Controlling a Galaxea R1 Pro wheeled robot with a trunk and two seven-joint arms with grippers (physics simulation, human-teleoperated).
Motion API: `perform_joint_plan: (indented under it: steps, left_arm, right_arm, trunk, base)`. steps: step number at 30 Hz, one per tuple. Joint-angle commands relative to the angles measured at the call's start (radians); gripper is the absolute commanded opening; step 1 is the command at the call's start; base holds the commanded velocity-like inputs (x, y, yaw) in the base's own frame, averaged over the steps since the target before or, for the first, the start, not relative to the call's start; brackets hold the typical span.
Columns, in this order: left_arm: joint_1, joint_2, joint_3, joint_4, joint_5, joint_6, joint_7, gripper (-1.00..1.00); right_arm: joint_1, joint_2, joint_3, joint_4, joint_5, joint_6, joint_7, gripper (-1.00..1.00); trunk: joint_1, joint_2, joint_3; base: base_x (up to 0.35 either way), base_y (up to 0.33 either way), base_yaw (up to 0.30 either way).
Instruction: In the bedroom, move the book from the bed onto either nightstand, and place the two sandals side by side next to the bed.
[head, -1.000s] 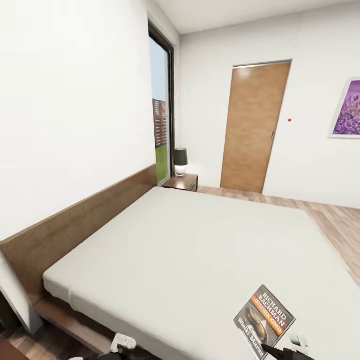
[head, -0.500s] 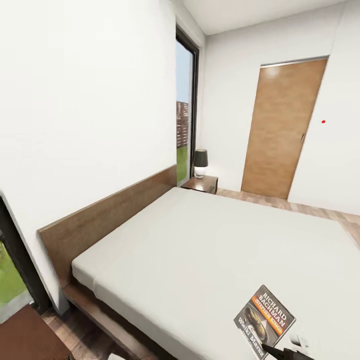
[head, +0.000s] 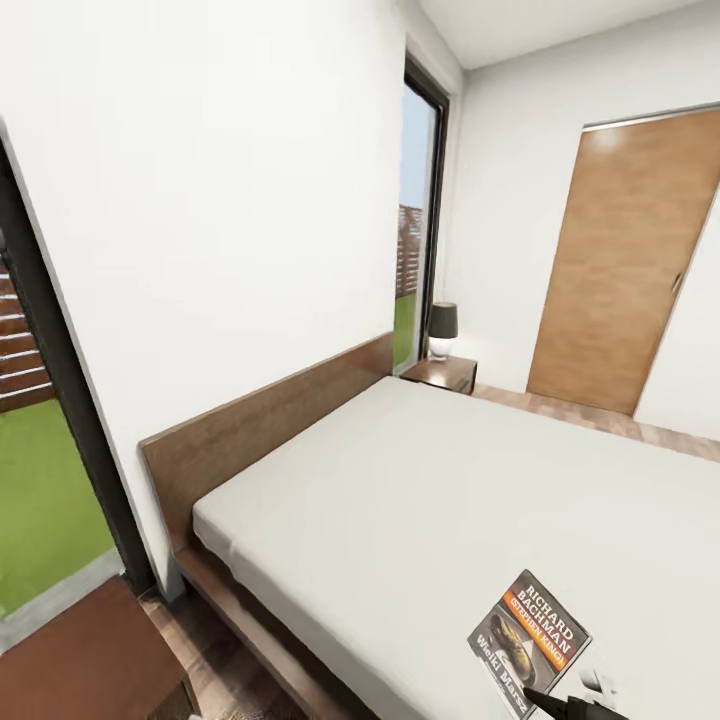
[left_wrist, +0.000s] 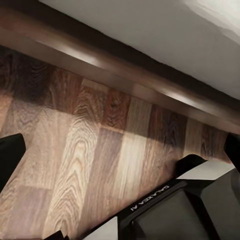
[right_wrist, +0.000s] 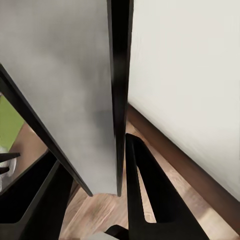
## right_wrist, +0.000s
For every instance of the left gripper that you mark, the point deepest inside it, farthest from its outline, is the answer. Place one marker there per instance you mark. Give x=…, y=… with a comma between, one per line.
x=7, y=156

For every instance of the hardback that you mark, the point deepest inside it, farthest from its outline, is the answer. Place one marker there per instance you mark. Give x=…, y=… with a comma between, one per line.
x=64, y=67

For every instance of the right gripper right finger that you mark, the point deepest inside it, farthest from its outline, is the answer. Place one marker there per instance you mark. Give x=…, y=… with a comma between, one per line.
x=174, y=220

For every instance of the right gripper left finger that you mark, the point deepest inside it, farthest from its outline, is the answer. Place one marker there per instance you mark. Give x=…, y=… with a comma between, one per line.
x=33, y=206

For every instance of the bed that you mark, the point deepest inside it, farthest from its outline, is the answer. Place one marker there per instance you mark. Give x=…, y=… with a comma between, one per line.
x=184, y=93

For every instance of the nightstand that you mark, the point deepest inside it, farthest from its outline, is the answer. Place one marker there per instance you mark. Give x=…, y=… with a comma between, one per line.
x=30, y=147

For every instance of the fixed window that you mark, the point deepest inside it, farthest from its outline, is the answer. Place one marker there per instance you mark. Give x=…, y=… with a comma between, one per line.
x=11, y=123

